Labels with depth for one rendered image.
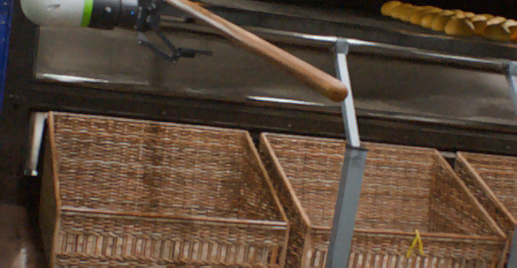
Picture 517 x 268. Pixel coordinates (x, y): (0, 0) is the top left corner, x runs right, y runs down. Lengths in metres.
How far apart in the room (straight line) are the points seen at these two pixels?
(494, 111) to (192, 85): 0.93
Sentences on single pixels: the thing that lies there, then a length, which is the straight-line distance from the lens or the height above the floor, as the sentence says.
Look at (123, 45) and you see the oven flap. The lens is 2.71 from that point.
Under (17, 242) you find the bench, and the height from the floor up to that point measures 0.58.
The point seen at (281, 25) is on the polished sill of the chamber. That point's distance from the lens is 2.79.
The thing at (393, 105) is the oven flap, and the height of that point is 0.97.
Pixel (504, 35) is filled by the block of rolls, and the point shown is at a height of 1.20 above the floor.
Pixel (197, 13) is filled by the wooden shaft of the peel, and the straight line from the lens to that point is 2.24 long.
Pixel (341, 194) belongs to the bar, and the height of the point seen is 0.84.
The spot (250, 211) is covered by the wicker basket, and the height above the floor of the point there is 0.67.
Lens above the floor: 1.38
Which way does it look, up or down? 11 degrees down
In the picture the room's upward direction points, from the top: 9 degrees clockwise
